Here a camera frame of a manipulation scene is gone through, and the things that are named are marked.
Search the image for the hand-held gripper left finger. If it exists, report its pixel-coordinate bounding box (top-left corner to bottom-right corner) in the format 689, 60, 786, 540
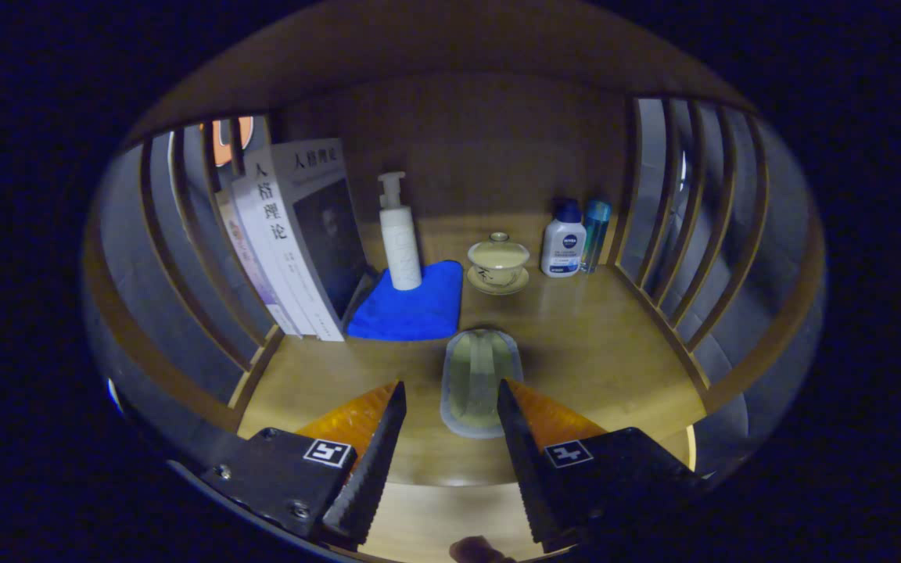
200, 380, 408, 548

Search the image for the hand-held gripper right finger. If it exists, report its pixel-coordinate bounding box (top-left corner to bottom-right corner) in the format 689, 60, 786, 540
496, 378, 709, 552

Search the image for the wooden drawer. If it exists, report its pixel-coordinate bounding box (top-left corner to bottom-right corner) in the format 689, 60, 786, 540
357, 426, 700, 562

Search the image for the wooden countertop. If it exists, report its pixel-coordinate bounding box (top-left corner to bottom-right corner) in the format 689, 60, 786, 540
235, 215, 709, 489

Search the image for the wooden cabinet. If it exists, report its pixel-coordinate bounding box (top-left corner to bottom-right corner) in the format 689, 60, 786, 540
83, 0, 827, 560

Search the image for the blue cloth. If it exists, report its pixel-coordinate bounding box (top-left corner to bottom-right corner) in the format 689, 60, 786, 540
346, 260, 465, 342

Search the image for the lidded tea cup with saucer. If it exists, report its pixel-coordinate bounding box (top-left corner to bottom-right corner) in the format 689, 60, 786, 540
466, 231, 531, 296

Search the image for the white pump bottle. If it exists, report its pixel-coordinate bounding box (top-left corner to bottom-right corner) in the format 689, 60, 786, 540
377, 171, 423, 292

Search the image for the white lotion bottle blue cap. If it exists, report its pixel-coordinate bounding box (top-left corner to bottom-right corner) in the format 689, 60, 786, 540
540, 199, 587, 278

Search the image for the lilac book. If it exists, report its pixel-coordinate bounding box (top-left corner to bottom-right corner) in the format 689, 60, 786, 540
216, 188, 299, 337

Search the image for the thick white book dark cover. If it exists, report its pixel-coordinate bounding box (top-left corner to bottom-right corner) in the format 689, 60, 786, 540
269, 138, 369, 342

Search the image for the teal slim bottle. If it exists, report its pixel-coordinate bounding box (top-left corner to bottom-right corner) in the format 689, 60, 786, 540
580, 199, 612, 274

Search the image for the thin white book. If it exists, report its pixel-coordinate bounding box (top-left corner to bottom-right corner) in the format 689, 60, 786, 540
230, 160, 318, 339

